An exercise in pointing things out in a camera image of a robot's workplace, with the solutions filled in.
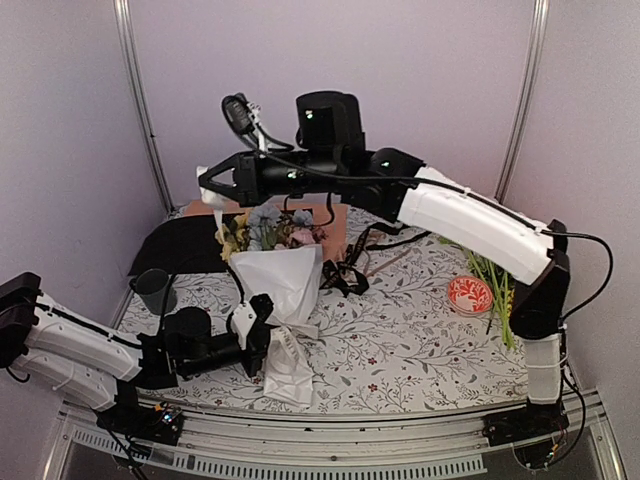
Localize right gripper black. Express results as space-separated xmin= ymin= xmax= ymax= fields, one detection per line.
xmin=193 ymin=152 xmax=338 ymax=211

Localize cream printed ribbon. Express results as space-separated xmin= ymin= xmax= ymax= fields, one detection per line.
xmin=204 ymin=202 xmax=252 ymax=304

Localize aluminium frame post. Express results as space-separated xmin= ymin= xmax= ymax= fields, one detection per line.
xmin=495 ymin=0 xmax=550 ymax=203
xmin=113 ymin=0 xmax=176 ymax=213

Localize black ribbon strap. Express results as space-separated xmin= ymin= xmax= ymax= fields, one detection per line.
xmin=319 ymin=222 xmax=431 ymax=300

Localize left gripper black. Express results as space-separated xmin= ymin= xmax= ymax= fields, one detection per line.
xmin=180 ymin=327 xmax=291 ymax=379

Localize dark grey cup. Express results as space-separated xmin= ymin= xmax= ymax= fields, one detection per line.
xmin=129 ymin=269 xmax=177 ymax=316

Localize left aluminium frame post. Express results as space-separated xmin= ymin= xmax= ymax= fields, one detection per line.
xmin=113 ymin=0 xmax=176 ymax=213

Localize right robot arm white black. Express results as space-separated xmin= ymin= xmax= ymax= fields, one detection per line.
xmin=198 ymin=91 xmax=570 ymax=436

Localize aluminium front rail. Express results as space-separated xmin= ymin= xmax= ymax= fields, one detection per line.
xmin=44 ymin=389 xmax=626 ymax=480

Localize pink wrapping paper sheet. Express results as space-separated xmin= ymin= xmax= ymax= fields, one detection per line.
xmin=184 ymin=198 xmax=348 ymax=261

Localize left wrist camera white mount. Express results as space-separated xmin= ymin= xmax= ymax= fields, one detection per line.
xmin=228 ymin=293 xmax=274 ymax=351

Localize pile of fake flowers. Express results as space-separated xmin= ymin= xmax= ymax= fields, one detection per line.
xmin=439 ymin=237 xmax=516 ymax=350

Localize bouquet of fake flowers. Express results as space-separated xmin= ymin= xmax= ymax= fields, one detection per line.
xmin=214 ymin=204 xmax=328 ymax=262

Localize floral patterned tablecloth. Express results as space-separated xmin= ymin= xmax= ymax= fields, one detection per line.
xmin=142 ymin=235 xmax=527 ymax=414

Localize red white patterned bowl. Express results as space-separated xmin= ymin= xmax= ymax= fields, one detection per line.
xmin=447 ymin=276 xmax=494 ymax=317

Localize yellow small flower sprigs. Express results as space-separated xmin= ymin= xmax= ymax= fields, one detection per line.
xmin=493 ymin=287 xmax=514 ymax=322

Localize right aluminium frame post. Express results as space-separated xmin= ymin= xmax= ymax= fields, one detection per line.
xmin=495 ymin=0 xmax=550 ymax=203

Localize white wrapping paper sheet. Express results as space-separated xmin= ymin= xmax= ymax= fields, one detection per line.
xmin=230 ymin=244 xmax=323 ymax=408

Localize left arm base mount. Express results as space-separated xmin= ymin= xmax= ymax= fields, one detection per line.
xmin=94 ymin=380 xmax=184 ymax=446

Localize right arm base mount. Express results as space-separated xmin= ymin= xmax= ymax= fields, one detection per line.
xmin=482 ymin=398 xmax=569 ymax=470

